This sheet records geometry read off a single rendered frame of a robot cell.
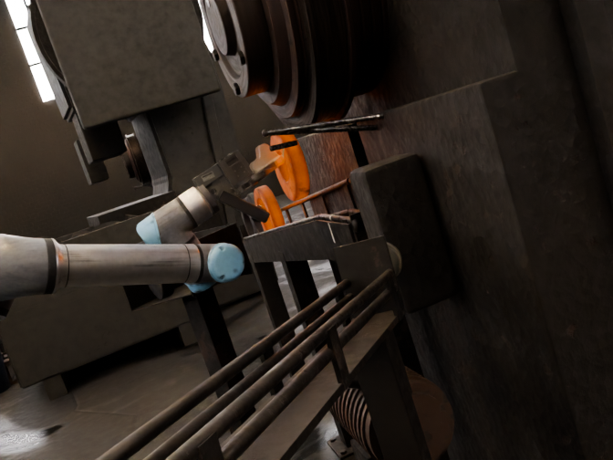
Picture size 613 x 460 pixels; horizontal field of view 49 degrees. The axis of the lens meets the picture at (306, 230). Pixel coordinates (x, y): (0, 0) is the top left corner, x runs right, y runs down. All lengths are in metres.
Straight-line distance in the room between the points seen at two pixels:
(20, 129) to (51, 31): 7.55
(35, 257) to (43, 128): 10.17
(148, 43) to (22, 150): 7.57
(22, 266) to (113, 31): 2.82
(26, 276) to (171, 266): 0.25
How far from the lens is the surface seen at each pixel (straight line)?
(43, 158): 11.30
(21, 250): 1.19
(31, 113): 11.37
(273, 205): 1.90
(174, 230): 1.39
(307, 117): 1.21
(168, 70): 3.91
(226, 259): 1.28
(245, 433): 0.47
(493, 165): 0.89
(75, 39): 3.87
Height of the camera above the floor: 0.88
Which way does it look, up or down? 8 degrees down
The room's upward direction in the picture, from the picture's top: 18 degrees counter-clockwise
